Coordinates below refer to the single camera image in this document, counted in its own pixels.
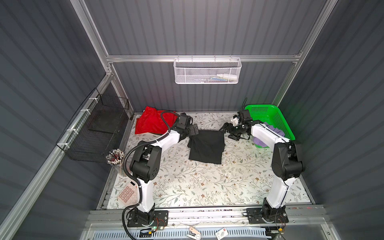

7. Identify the green plastic basket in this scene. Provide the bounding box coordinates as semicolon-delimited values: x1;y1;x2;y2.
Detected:
245;105;297;151

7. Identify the red folded t shirt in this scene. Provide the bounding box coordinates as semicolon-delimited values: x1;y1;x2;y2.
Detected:
135;107;168;135

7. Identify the white tag card left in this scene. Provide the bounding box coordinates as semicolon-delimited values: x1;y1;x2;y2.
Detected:
187;227;202;240

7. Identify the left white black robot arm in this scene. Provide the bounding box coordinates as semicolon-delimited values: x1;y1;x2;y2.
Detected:
123;112;199;222

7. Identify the black t shirt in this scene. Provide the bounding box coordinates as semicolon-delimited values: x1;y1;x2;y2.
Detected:
188;130;226;165

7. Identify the cup of pens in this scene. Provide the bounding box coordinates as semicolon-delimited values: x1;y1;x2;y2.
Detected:
106;149;125;167

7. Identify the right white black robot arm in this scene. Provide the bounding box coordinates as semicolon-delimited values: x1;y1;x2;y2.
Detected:
220;109;305;223

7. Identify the purple t shirt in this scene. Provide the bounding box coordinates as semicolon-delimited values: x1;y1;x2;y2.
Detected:
251;124;290;149

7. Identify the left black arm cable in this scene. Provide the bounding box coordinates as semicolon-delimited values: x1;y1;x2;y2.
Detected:
121;110;181;240

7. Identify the floral table mat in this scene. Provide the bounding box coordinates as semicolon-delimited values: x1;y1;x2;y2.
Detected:
105;113;311;210

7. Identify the pink white remote pad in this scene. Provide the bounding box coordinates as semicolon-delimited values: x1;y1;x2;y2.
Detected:
118;182;139;208

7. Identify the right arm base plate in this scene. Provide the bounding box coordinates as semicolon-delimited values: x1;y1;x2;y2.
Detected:
242;207;289;225

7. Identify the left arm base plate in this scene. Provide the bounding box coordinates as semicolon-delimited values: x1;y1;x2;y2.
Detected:
127;209;169;228

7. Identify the white tag card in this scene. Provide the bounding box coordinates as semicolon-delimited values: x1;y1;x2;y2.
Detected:
187;227;202;240
215;228;229;240

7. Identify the black wire basket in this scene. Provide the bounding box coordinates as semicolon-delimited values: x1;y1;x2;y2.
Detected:
57;90;131;163

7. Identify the white tag card right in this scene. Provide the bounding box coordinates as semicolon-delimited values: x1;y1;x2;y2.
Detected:
215;228;229;240

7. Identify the white spray bottle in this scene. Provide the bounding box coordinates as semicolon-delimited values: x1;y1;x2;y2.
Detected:
217;74;239;82

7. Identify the white wire mesh basket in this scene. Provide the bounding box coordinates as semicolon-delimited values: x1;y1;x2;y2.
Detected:
173;58;242;85

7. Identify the aluminium front rail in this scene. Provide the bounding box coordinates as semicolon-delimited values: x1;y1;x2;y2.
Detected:
85;204;330;229

